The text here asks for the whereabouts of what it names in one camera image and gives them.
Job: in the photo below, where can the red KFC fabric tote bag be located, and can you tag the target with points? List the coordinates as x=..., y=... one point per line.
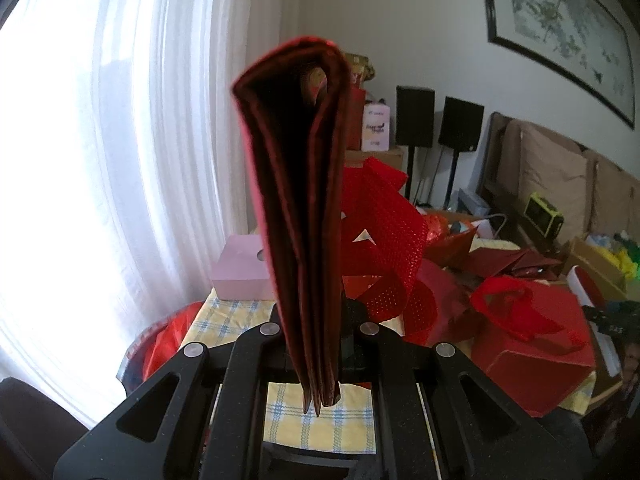
x=530, y=339

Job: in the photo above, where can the red plastic twine ball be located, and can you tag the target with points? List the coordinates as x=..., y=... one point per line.
x=437, y=228

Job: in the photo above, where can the cardboard tray on sofa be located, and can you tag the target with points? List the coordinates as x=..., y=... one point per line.
x=611, y=282

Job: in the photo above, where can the framed ink painting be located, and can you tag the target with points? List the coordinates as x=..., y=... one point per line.
x=579, y=39

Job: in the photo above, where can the dark red paper bags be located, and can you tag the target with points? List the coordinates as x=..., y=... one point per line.
x=383, y=238

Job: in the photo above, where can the green portable radio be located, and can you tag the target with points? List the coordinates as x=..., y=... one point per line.
x=544, y=216

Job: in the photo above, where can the red cartoon cat bag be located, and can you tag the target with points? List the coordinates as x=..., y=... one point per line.
x=292, y=107

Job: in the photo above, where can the yellow plastic bag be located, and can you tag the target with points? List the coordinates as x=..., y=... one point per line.
x=621, y=261

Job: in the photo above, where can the beige cushion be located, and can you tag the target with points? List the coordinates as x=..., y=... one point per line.
x=558, y=172
x=615, y=199

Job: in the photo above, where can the pink tissue box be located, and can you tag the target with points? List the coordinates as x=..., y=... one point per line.
x=241, y=272

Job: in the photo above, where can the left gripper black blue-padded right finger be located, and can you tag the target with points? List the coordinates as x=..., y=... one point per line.
x=437, y=416

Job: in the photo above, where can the gold crinkled gift bag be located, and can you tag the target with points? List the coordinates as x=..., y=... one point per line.
x=361, y=70

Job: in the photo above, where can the small pink white box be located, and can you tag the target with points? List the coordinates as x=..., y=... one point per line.
x=375, y=133

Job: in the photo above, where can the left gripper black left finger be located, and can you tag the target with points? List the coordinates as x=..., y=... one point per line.
x=200, y=416

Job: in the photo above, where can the dark red gift box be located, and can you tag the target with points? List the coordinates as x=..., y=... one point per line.
x=356, y=103

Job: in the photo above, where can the left black speaker on stand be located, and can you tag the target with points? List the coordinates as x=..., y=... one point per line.
x=414, y=124

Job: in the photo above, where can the white sheer curtain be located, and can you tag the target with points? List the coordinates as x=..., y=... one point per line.
x=122, y=175

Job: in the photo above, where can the brown sofa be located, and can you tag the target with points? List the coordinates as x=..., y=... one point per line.
x=501, y=173

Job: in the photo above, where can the large brown cardboard box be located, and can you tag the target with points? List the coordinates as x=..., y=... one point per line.
x=392, y=157

